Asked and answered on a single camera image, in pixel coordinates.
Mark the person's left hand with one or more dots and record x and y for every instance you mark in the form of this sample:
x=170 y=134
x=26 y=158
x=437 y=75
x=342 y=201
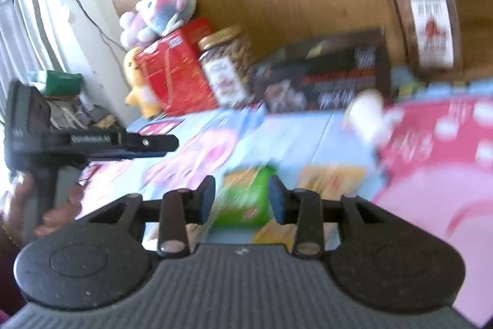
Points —
x=61 y=213

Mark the cartoon pig printed bedsheet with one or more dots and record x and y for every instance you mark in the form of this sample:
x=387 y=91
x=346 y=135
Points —
x=300 y=136

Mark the yellow snack packet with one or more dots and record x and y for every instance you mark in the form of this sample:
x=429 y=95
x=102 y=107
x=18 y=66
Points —
x=331 y=180

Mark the white packet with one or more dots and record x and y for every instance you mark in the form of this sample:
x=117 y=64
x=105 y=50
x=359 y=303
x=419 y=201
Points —
x=366 y=115

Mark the pink and blue plush toy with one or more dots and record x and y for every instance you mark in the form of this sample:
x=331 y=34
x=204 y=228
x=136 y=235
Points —
x=165 y=5

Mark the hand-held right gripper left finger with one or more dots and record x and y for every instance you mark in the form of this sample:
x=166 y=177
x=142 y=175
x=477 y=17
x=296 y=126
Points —
x=208 y=195

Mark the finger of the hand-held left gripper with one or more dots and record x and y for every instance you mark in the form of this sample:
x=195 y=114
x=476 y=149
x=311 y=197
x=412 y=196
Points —
x=152 y=144

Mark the black printed cardboard box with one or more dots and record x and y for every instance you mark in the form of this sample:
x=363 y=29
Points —
x=327 y=70

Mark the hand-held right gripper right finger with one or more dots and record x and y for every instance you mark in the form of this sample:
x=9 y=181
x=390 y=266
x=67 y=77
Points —
x=277 y=202

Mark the red gift box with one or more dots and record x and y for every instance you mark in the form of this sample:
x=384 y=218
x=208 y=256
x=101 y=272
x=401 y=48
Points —
x=173 y=74

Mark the yellow duck plush toy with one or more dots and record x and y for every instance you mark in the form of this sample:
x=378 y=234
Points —
x=140 y=94

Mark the pecan jar with gold lid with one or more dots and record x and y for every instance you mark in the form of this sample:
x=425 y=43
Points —
x=431 y=16

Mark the white curtain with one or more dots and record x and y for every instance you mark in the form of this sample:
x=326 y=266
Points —
x=19 y=5

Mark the green snack packet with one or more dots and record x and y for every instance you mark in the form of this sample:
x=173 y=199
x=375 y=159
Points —
x=246 y=194

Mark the person's left forearm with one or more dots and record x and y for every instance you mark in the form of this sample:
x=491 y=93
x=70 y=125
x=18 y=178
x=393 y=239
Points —
x=7 y=275

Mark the cashew jar with gold lid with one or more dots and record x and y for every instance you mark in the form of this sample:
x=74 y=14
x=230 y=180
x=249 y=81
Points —
x=223 y=67

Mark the green bag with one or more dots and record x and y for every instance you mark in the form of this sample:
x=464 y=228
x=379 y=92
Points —
x=63 y=82

